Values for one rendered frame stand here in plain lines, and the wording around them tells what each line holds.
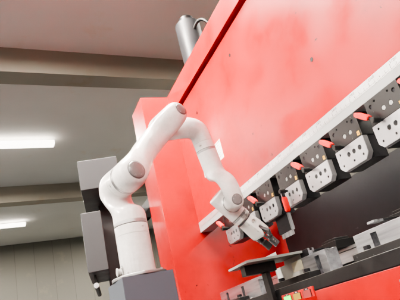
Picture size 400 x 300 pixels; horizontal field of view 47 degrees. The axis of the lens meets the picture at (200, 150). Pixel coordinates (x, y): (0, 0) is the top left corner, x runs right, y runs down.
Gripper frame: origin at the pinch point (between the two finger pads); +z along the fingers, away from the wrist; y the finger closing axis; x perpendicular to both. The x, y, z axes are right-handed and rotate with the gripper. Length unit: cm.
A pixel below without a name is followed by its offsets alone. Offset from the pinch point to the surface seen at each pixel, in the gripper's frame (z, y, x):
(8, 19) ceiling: -242, 152, -85
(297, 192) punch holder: -8.2, -23.0, -12.6
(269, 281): 7.0, -3.2, 15.9
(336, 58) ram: -33, -68, -34
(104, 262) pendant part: -50, 99, 26
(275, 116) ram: -34, -24, -35
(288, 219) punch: -0.9, -6.2, -11.1
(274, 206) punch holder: -8.4, -4.1, -12.8
